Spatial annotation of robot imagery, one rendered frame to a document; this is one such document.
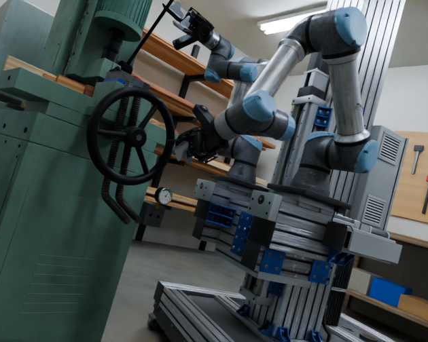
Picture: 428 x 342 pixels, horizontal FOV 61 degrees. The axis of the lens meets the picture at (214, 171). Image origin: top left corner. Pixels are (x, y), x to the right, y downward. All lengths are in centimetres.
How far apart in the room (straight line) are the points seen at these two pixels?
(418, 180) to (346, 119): 291
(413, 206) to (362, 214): 236
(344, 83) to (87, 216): 92
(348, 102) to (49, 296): 112
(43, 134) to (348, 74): 93
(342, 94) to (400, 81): 339
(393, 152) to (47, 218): 147
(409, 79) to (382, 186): 287
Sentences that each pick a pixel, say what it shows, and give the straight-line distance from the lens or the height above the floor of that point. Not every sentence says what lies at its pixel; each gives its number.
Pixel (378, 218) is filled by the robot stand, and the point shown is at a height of 83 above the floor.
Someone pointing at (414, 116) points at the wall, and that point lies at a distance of 438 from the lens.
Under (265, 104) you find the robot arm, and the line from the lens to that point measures 87.
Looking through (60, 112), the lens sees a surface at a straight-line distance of 118.
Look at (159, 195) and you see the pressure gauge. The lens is 131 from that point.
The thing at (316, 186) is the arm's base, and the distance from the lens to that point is 133.
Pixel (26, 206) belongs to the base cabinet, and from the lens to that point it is 119.
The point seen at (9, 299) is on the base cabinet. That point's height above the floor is 25.
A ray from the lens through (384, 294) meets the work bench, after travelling 364.
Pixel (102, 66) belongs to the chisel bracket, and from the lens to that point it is 137.
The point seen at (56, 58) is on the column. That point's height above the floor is 105.
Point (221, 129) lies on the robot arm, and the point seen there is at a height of 88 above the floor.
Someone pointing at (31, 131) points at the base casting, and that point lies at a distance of 116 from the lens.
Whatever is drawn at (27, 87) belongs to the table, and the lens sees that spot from 116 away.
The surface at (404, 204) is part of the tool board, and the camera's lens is 411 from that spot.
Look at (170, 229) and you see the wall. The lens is 454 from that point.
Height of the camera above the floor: 70
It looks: 4 degrees up
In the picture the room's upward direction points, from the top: 16 degrees clockwise
